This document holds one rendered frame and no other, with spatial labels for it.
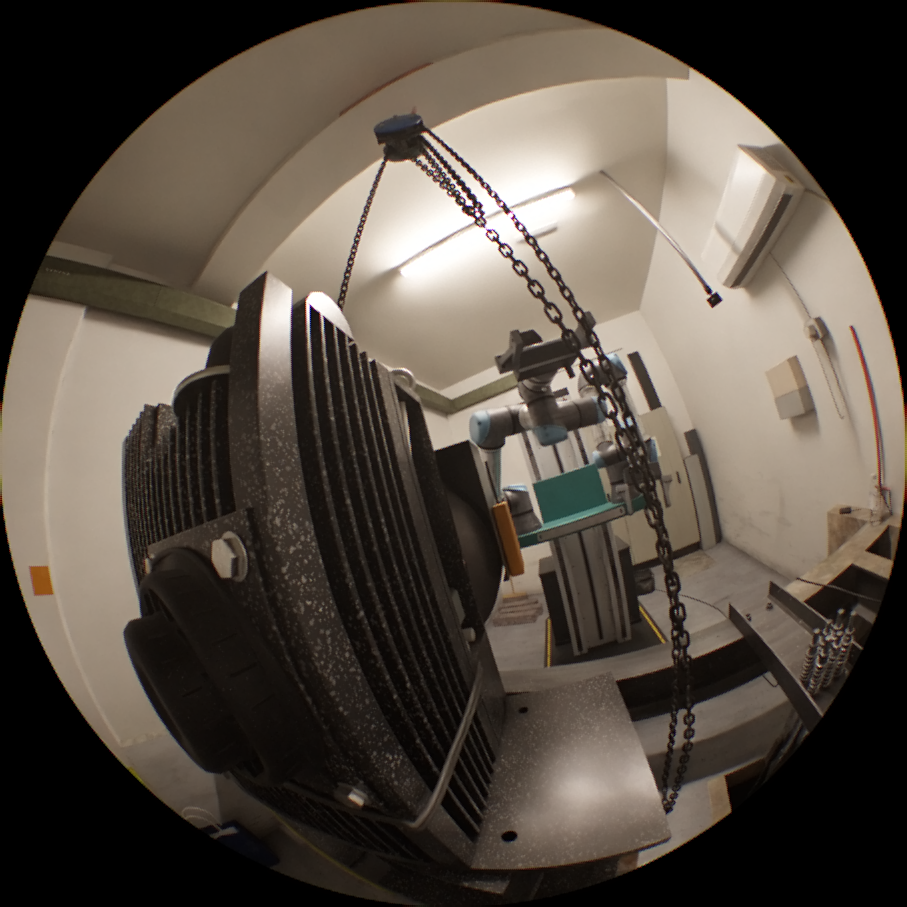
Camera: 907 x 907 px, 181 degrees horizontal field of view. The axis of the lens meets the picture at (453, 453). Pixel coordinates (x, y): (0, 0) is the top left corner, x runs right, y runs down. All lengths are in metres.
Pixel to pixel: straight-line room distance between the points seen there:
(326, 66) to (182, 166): 0.72
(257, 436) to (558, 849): 0.55
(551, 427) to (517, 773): 0.70
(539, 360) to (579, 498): 0.99
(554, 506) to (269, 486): 1.35
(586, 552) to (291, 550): 1.49
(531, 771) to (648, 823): 0.22
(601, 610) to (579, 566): 0.31
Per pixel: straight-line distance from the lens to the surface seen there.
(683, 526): 3.41
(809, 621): 1.12
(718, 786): 1.54
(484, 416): 1.00
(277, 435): 0.21
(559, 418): 0.68
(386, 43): 1.53
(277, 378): 0.24
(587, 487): 1.46
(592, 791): 0.53
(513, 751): 0.61
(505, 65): 1.47
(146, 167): 1.76
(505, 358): 0.51
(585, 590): 1.66
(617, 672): 1.09
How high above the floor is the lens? 1.37
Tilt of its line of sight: 10 degrees up
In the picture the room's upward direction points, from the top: 16 degrees counter-clockwise
